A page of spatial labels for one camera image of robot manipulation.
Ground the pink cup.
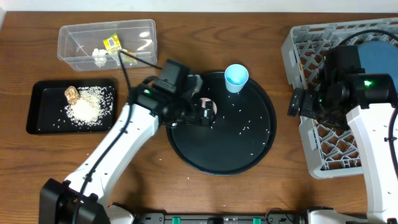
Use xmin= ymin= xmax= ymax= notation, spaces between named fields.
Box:
xmin=200 ymin=98 xmax=217 ymax=114

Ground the light blue cup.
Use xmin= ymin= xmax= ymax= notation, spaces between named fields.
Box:
xmin=224 ymin=64 xmax=249 ymax=93

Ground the large dark blue bowl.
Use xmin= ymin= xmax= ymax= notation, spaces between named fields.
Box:
xmin=358 ymin=41 xmax=397 ymax=78

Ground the yellow snack wrapper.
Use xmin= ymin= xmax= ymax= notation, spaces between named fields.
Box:
xmin=103 ymin=34 xmax=137 ymax=66

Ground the round black serving tray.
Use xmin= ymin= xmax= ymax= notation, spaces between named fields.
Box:
xmin=166 ymin=72 xmax=277 ymax=175

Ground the pile of rice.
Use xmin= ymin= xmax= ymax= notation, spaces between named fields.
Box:
xmin=61 ymin=86 xmax=114 ymax=128

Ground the white tissue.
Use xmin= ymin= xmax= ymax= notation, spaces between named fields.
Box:
xmin=92 ymin=49 xmax=108 ymax=68

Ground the brown food scrap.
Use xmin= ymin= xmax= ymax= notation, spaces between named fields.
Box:
xmin=64 ymin=86 xmax=80 ymax=105

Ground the wooden chopstick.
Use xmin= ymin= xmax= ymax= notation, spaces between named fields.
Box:
xmin=299 ymin=62 xmax=308 ymax=89

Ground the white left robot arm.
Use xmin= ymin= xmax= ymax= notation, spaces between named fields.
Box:
xmin=39 ymin=60 xmax=215 ymax=223

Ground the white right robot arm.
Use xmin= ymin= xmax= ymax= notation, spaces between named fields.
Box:
xmin=287 ymin=45 xmax=397 ymax=223

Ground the grey dishwasher rack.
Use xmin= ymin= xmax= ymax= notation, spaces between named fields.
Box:
xmin=281 ymin=17 xmax=397 ymax=179

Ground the black rectangular waste tray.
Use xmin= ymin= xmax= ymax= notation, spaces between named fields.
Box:
xmin=26 ymin=78 xmax=117 ymax=134

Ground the clear plastic bin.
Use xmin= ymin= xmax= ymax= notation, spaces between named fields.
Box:
xmin=57 ymin=19 xmax=157 ymax=71

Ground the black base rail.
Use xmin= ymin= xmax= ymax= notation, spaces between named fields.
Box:
xmin=133 ymin=210 xmax=308 ymax=224

